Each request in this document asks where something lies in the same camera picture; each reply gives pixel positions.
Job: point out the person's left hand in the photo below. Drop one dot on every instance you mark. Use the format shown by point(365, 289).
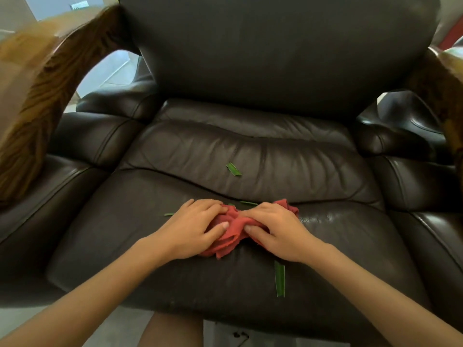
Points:
point(188, 231)

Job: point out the red object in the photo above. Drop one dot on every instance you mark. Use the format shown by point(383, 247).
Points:
point(454, 37)

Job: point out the person's right hand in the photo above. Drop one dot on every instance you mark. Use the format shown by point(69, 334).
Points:
point(282, 234)

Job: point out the dark brown leather armchair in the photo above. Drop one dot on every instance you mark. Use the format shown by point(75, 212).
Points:
point(253, 68)

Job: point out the glossy wooden armrest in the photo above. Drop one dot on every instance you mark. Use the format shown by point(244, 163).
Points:
point(445, 86)
point(36, 104)

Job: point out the person's left forearm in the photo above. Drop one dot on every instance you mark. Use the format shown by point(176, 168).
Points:
point(90, 296)

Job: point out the person's right forearm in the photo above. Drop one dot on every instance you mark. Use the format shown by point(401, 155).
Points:
point(379, 299)

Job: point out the clear plastic bin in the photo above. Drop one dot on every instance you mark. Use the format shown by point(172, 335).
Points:
point(217, 336)

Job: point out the red cloth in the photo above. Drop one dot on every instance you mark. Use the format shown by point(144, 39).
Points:
point(235, 231)

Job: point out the green leaves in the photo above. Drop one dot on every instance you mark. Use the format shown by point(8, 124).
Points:
point(279, 281)

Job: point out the person's left leg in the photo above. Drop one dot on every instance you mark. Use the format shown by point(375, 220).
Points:
point(170, 332)

